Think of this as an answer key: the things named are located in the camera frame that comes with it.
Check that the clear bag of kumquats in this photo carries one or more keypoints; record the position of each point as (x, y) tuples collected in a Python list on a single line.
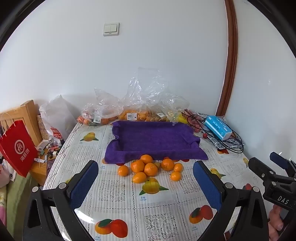
[(138, 115)]

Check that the red paper bag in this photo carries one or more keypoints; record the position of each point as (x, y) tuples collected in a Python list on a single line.
[(16, 148)]

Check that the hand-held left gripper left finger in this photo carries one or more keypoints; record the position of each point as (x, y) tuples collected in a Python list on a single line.
[(84, 183)]

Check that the wooden bedside table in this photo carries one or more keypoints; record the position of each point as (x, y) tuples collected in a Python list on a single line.
[(38, 171)]

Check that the brown wooden door frame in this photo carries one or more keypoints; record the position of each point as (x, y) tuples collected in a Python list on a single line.
[(231, 58)]

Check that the clear bag of brown fruits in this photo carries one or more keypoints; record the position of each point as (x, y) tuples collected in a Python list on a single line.
[(159, 117)]

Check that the blue tissue pack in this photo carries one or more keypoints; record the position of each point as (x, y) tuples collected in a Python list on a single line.
[(217, 127)]

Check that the small round kumquat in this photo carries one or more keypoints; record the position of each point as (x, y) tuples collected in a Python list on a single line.
[(175, 176), (177, 167)]

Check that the clear bag of mandarins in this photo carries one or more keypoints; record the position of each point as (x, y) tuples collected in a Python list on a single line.
[(101, 120)]

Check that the person's right hand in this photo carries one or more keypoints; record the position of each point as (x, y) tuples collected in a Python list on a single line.
[(275, 220)]

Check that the white plastic bag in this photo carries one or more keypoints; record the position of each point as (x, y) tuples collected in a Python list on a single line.
[(55, 113)]

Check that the small orange mandarin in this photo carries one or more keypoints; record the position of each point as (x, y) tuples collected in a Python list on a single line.
[(123, 170)]

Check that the grey patterned mat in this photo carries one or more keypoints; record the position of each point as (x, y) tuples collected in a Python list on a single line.
[(216, 142)]

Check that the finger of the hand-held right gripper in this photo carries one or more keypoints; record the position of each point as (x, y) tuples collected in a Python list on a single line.
[(281, 160), (256, 165)]

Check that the small yellow-green fruit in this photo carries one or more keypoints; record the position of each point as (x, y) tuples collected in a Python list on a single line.
[(157, 164)]

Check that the clear bag of yellow fruits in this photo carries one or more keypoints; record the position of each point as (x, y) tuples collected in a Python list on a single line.
[(180, 118)]

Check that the white light switch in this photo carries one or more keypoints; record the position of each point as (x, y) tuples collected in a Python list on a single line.
[(111, 29)]

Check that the purple towel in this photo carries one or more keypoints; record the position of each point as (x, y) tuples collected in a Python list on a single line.
[(150, 141)]

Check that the oval orange kumquat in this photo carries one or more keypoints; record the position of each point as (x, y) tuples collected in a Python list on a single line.
[(139, 178)]

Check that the patterned paper box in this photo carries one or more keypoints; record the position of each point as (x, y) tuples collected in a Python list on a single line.
[(42, 128)]

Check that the large orange mandarin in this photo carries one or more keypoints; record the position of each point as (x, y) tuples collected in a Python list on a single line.
[(150, 169), (167, 164), (137, 166), (146, 159)]

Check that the small red fruit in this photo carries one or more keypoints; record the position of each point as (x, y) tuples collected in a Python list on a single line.
[(204, 135)]

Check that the bag of small red fruits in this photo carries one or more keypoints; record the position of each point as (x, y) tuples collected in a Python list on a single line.
[(195, 120)]

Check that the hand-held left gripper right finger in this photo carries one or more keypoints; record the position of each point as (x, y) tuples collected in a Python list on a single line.
[(205, 183)]

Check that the green bed sheet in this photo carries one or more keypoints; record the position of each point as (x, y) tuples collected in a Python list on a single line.
[(16, 204)]

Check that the wooden headboard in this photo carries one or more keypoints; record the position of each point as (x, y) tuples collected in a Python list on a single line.
[(27, 115)]

